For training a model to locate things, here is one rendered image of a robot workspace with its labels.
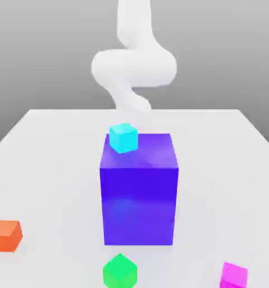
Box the small cyan cube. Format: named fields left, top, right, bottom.
left=108, top=122, right=139, bottom=155

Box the small green cube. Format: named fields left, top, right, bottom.
left=102, top=253, right=138, bottom=288

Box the small orange cube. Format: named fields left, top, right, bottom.
left=0, top=219, right=24, bottom=253

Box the small magenta cube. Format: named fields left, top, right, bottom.
left=219, top=261, right=249, bottom=288

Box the large blue box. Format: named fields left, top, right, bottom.
left=99, top=133, right=179, bottom=246

